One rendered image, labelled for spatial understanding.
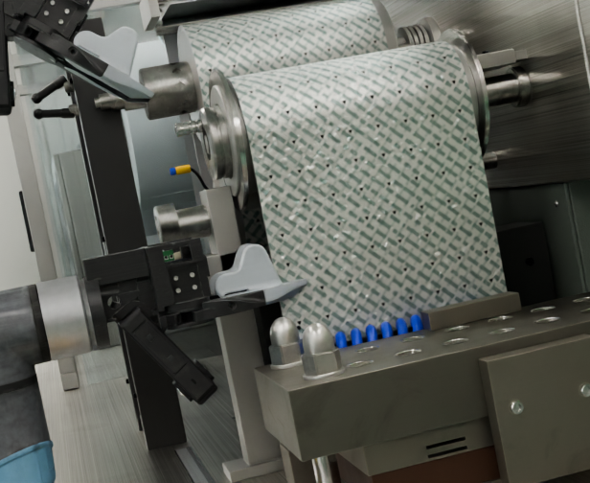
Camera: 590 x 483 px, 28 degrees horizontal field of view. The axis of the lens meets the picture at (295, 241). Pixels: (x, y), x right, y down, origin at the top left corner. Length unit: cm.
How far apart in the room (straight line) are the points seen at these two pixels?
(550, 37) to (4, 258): 564
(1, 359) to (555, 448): 50
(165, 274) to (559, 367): 37
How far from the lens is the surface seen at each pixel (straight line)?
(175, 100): 143
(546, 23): 123
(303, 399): 96
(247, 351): 123
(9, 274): 670
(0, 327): 109
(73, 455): 157
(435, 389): 99
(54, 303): 110
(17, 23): 118
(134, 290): 112
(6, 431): 111
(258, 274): 112
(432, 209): 119
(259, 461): 125
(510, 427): 100
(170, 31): 155
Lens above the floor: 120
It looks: 3 degrees down
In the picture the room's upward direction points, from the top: 11 degrees counter-clockwise
